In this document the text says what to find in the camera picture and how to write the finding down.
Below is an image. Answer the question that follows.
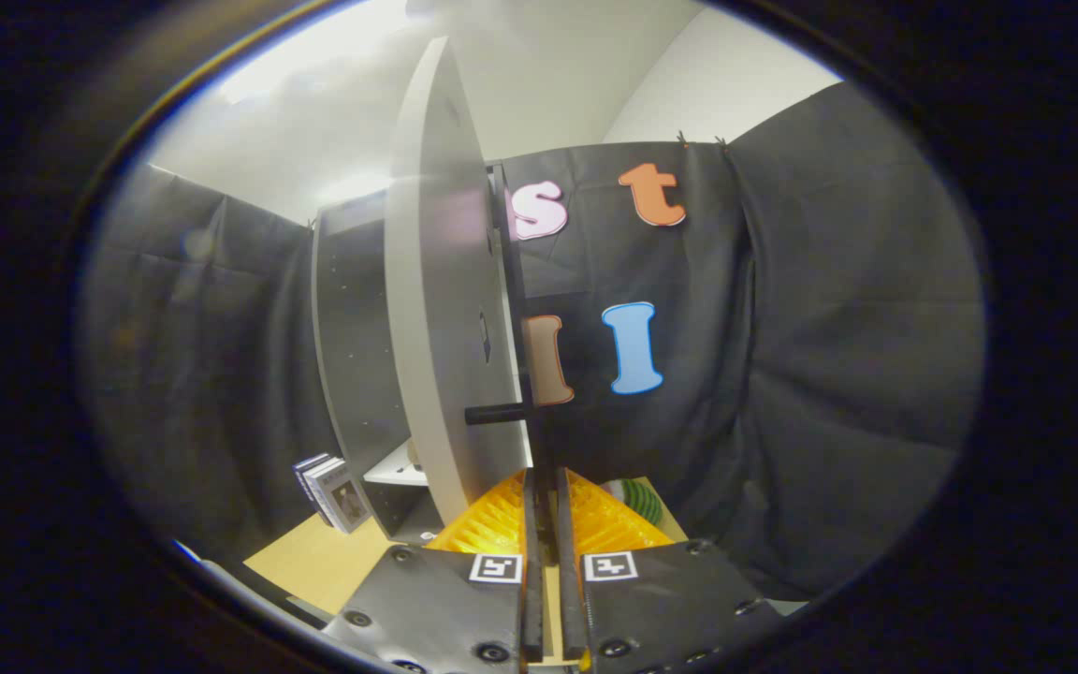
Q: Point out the grey shoe cabinet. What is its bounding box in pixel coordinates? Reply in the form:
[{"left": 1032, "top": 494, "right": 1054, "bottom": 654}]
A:
[{"left": 311, "top": 187, "right": 439, "bottom": 544}]

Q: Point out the white shoe cabinet door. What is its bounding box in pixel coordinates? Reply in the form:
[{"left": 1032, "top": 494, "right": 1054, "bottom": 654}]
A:
[{"left": 385, "top": 37, "right": 540, "bottom": 527}]

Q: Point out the green striped object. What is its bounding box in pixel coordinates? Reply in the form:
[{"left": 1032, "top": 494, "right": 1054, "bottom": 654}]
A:
[{"left": 600, "top": 477, "right": 663, "bottom": 525}]

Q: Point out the stack of small books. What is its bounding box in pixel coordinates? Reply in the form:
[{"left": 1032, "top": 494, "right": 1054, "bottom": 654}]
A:
[{"left": 293, "top": 453, "right": 371, "bottom": 535}]

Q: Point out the black backdrop cloth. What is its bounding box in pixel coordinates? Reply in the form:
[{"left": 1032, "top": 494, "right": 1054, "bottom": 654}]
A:
[{"left": 80, "top": 80, "right": 987, "bottom": 600}]

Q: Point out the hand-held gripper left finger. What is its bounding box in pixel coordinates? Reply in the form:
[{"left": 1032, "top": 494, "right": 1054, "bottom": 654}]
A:
[{"left": 322, "top": 468, "right": 545, "bottom": 674}]

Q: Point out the black door handle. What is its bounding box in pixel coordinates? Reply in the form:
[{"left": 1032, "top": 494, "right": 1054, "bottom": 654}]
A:
[{"left": 465, "top": 402, "right": 532, "bottom": 428}]

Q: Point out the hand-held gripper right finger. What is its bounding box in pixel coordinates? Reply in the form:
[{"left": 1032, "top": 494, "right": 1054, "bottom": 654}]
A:
[{"left": 555, "top": 468, "right": 788, "bottom": 674}]

